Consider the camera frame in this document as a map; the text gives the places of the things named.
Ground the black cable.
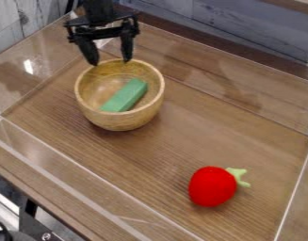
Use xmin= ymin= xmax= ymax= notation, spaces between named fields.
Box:
xmin=0 ymin=219 xmax=12 ymax=241

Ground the clear acrylic corner bracket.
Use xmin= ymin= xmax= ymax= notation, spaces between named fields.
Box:
xmin=69 ymin=11 xmax=112 ymax=49

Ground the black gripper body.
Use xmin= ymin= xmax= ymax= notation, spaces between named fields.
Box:
xmin=64 ymin=0 xmax=140 ymax=42

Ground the brown wooden bowl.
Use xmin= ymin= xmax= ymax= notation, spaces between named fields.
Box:
xmin=75 ymin=58 xmax=165 ymax=131

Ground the red plush strawberry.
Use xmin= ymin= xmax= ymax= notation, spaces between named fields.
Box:
xmin=187 ymin=166 xmax=251 ymax=207

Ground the green rectangular block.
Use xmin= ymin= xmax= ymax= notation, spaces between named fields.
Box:
xmin=99 ymin=78 xmax=147 ymax=112

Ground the black table leg bracket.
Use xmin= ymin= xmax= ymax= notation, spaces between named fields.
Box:
xmin=19 ymin=199 xmax=64 ymax=241

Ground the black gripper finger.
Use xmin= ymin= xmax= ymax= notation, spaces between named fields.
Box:
xmin=121 ymin=21 xmax=133 ymax=62
xmin=76 ymin=36 xmax=99 ymax=66

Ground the clear acrylic tray wall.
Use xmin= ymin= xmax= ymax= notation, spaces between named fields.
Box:
xmin=0 ymin=115 xmax=203 ymax=241

